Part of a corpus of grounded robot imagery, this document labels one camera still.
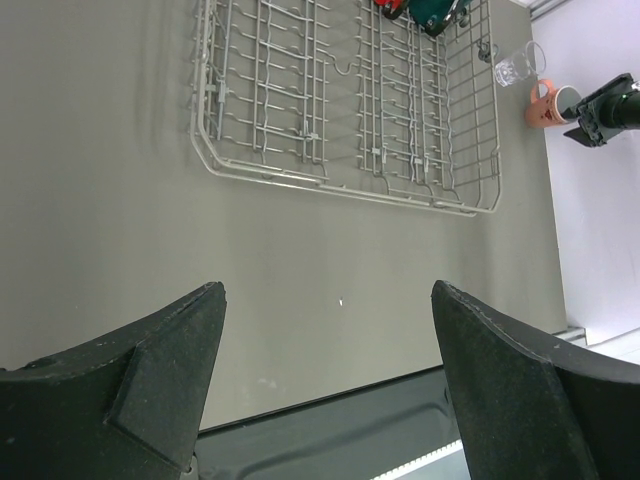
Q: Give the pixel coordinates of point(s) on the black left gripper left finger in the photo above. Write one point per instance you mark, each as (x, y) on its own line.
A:
(125, 405)

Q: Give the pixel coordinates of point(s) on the red mug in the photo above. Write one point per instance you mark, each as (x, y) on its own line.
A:
(392, 9)

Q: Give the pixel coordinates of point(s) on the pink mug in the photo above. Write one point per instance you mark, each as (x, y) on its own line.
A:
(550, 106)

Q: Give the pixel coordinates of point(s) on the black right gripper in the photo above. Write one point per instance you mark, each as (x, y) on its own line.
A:
(606, 113)

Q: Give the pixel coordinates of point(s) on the front aluminium rail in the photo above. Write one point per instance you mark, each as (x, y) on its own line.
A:
(574, 335)

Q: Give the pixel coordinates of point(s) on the green mug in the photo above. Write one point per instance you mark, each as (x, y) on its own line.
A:
(434, 16)

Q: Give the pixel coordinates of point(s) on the white perforated cable duct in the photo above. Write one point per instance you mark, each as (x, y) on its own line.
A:
(445, 463)

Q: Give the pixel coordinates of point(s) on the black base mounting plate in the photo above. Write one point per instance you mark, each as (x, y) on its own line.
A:
(356, 434)

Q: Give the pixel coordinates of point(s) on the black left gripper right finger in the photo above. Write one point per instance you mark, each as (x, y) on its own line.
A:
(530, 405)

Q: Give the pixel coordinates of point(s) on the grey wire dish rack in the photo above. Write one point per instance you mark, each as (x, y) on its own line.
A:
(332, 97)

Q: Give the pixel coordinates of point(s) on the clear drinking glass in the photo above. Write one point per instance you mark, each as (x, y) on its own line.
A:
(528, 61)

